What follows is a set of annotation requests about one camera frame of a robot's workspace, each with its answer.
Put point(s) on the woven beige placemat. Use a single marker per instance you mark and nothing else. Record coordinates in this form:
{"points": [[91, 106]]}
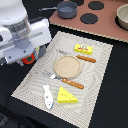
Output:
{"points": [[79, 114]]}

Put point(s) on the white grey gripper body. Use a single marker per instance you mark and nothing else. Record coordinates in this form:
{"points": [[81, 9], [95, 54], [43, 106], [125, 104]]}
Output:
{"points": [[20, 40]]}

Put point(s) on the beige toy bowl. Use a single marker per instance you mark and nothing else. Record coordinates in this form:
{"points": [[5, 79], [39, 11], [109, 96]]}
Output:
{"points": [[122, 14]]}

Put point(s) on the round wooden plate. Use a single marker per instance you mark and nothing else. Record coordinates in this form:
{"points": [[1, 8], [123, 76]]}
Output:
{"points": [[67, 66]]}

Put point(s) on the grey toy saucepan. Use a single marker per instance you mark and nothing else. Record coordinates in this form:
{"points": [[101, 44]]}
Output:
{"points": [[66, 9]]}

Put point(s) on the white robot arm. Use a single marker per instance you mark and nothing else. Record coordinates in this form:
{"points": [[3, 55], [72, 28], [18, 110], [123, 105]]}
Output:
{"points": [[12, 12]]}

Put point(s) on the yellow toy cheese wedge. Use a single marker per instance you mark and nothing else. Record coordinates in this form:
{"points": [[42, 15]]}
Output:
{"points": [[65, 97]]}

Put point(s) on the toy knife orange handle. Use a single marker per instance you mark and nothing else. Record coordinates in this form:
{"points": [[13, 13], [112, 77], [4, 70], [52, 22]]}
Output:
{"points": [[79, 56]]}

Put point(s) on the yellow toy butter block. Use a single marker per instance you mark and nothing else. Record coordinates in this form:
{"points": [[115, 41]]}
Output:
{"points": [[83, 49]]}

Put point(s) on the white toy fish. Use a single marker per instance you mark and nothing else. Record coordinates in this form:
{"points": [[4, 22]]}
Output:
{"points": [[48, 97]]}

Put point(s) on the grey two-handled toy pot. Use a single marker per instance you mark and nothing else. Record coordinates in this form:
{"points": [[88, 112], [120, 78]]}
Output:
{"points": [[39, 52]]}

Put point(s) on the brown toy stove top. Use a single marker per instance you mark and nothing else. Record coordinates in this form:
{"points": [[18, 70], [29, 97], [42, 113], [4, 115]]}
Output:
{"points": [[105, 26]]}

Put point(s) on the red toy tomato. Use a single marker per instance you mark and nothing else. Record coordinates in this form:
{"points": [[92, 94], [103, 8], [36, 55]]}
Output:
{"points": [[28, 60]]}

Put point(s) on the toy fork orange handle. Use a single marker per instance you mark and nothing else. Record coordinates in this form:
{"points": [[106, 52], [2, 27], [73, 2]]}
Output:
{"points": [[65, 80]]}

